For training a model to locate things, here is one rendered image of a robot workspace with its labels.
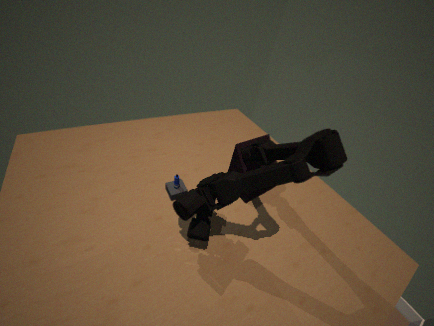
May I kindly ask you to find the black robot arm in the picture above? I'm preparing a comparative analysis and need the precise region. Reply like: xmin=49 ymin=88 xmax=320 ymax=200
xmin=172 ymin=129 xmax=347 ymax=221

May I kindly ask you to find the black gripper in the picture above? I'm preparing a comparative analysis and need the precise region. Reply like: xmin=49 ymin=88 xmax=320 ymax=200
xmin=187 ymin=206 xmax=213 ymax=241

